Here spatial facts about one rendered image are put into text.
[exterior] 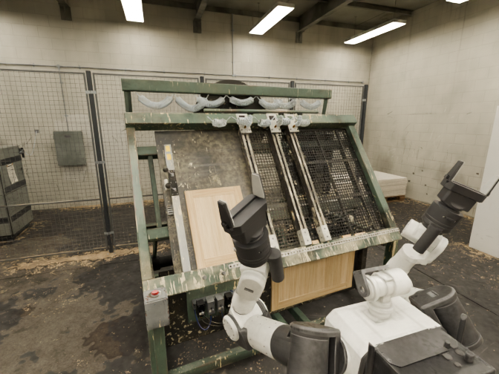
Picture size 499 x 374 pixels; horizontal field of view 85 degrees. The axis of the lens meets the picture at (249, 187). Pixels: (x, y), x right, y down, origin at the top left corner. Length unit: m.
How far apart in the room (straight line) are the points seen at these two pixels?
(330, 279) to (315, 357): 2.14
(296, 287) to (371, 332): 1.87
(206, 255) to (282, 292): 0.89
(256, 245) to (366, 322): 0.35
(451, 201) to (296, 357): 0.63
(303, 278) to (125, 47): 5.80
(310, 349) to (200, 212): 1.48
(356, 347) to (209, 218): 1.47
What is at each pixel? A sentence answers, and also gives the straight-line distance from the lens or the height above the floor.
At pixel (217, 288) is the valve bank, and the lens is 1.94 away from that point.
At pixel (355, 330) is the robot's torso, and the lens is 0.78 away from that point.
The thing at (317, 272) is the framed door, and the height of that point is 0.51.
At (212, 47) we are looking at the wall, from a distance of 7.01.
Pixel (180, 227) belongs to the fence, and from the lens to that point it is 1.95.
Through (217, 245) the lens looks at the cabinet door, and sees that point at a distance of 1.99.
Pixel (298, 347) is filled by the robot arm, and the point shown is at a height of 1.36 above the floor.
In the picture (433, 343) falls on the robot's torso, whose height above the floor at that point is 1.37.
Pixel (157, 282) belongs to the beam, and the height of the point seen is 0.89.
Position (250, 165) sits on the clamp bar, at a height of 1.50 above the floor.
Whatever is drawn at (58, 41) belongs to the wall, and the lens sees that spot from 7.06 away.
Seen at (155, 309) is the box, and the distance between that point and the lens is 1.67.
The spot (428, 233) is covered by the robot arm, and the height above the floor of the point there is 1.52.
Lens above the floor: 1.85
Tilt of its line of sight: 14 degrees down
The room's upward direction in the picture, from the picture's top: straight up
